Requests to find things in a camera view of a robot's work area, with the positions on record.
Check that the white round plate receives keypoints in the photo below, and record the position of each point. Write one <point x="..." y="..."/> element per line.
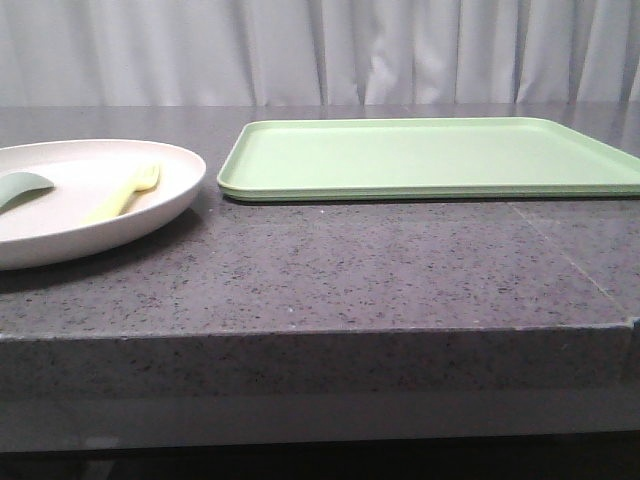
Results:
<point x="51" y="228"/>

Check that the yellow plastic fork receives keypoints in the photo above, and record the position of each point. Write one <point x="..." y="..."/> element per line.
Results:
<point x="143" y="178"/>

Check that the white curtain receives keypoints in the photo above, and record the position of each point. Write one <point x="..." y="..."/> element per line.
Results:
<point x="272" y="53"/>

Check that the light green tray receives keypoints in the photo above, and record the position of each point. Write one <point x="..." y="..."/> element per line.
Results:
<point x="422" y="158"/>

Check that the green plastic spoon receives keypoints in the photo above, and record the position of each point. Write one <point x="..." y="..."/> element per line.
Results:
<point x="19" y="188"/>

